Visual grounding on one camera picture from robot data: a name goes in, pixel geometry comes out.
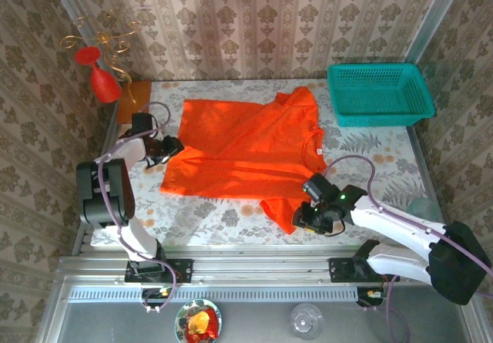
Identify orange t-shirt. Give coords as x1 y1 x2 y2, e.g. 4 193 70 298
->
159 86 328 236

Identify wooden stand base block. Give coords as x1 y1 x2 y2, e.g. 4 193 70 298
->
116 80 153 125

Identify red goblet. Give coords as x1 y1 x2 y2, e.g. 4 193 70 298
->
74 45 123 104

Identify green translucent cup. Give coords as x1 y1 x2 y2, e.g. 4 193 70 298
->
407 197 440 223

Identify black right controller board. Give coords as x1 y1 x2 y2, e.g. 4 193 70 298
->
356 287 386 308

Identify black controller board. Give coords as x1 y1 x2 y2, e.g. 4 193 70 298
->
356 287 386 308
140 287 173 308

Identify floral tablecloth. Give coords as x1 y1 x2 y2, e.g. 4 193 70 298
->
92 79 444 247

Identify clear glass cup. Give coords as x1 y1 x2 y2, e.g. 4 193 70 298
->
290 303 324 340

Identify perforated metal strip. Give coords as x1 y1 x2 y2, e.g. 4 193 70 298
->
67 285 365 302

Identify teal plastic basket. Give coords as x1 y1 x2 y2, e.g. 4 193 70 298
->
326 62 437 128

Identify black left controller board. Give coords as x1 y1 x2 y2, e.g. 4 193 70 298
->
140 287 173 308

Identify patterned ceramic bowl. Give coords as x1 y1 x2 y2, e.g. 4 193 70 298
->
175 298 223 342

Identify grey metal shelf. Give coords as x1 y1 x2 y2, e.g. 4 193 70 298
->
36 275 488 343

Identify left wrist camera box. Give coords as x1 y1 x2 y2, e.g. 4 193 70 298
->
130 112 157 139

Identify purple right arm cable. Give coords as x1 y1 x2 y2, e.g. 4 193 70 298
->
323 156 493 343

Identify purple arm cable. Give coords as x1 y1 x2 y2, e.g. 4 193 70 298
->
323 156 493 343
98 102 182 315

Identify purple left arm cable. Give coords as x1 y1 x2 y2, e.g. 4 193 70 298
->
98 102 182 315

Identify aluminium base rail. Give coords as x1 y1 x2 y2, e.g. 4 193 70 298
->
57 252 473 284

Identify red vase with gold wire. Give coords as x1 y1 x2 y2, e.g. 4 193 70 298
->
60 9 140 105

